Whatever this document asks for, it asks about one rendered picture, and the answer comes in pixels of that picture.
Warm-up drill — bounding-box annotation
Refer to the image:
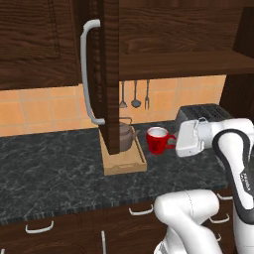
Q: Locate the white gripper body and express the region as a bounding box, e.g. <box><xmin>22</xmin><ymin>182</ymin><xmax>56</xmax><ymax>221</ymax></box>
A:
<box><xmin>175</xmin><ymin>119</ymin><xmax>204</xmax><ymax>159</ymax></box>

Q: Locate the red mug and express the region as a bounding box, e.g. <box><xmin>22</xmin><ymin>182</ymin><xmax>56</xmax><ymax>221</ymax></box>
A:
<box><xmin>146</xmin><ymin>126</ymin><xmax>177</xmax><ymax>156</ymax></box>

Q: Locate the brown kettle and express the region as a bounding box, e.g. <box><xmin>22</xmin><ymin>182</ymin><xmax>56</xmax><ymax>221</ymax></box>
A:
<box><xmin>118</xmin><ymin>117</ymin><xmax>141</xmax><ymax>153</ymax></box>

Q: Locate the wooden tray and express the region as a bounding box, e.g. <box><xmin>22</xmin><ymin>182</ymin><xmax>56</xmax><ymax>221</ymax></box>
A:
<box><xmin>98</xmin><ymin>128</ymin><xmax>149</xmax><ymax>177</ymax></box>

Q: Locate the dark wood open cabinet door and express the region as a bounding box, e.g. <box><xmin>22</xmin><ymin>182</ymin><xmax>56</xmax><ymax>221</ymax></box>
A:
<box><xmin>218</xmin><ymin>5</ymin><xmax>254</xmax><ymax>121</ymax></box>
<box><xmin>88</xmin><ymin>0</ymin><xmax>121</xmax><ymax>156</ymax></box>

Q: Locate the dark wood cabinet shelf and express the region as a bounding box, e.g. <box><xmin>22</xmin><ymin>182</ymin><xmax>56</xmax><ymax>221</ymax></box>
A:
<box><xmin>118</xmin><ymin>0</ymin><xmax>254</xmax><ymax>82</ymax></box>

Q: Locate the dark wood lower cabinet door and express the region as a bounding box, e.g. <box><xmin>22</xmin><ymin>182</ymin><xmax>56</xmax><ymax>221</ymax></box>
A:
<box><xmin>95</xmin><ymin>227</ymin><xmax>170</xmax><ymax>254</ymax></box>

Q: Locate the dark wood closed cabinet door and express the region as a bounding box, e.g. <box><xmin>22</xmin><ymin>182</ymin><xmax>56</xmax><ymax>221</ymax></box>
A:
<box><xmin>0</xmin><ymin>0</ymin><xmax>84</xmax><ymax>91</ymax></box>

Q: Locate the grey toaster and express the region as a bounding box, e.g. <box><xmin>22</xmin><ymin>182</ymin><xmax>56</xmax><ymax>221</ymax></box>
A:
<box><xmin>174</xmin><ymin>103</ymin><xmax>233</xmax><ymax>134</ymax></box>

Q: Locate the hanging grey fork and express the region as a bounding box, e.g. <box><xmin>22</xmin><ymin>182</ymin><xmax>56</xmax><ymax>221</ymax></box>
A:
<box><xmin>144</xmin><ymin>78</ymin><xmax>152</xmax><ymax>111</ymax></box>

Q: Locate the hanging grey ladle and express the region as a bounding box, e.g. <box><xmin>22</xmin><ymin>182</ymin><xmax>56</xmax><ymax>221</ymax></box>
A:
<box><xmin>130</xmin><ymin>79</ymin><xmax>143</xmax><ymax>109</ymax></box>

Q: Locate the hanging grey spatula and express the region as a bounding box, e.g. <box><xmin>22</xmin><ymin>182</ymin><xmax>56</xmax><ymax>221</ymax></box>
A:
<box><xmin>119</xmin><ymin>80</ymin><xmax>129</xmax><ymax>109</ymax></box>

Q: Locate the dark wood drawer front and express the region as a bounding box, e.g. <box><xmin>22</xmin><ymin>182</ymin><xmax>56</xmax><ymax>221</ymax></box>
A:
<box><xmin>92</xmin><ymin>199</ymin><xmax>160</xmax><ymax>232</ymax></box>
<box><xmin>0</xmin><ymin>211</ymin><xmax>95</xmax><ymax>254</ymax></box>

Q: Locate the grey cabinet door handle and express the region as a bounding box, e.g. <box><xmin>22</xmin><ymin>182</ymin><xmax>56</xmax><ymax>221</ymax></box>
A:
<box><xmin>79</xmin><ymin>19</ymin><xmax>106</xmax><ymax>126</ymax></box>

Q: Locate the white lower cabinet handle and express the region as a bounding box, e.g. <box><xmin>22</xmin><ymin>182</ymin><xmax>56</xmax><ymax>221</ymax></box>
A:
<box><xmin>100</xmin><ymin>230</ymin><xmax>107</xmax><ymax>254</ymax></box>

